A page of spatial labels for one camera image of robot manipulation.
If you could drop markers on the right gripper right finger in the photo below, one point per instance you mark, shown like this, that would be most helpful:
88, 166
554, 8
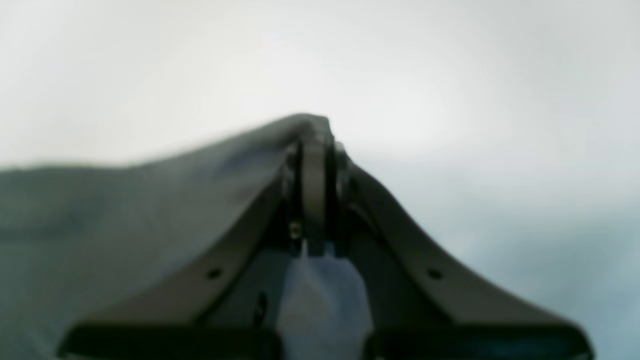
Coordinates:
424, 303

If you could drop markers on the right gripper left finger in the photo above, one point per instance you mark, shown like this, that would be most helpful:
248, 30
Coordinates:
225, 303

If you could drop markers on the grey T-shirt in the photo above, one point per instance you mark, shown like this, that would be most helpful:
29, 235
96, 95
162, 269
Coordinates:
77, 239

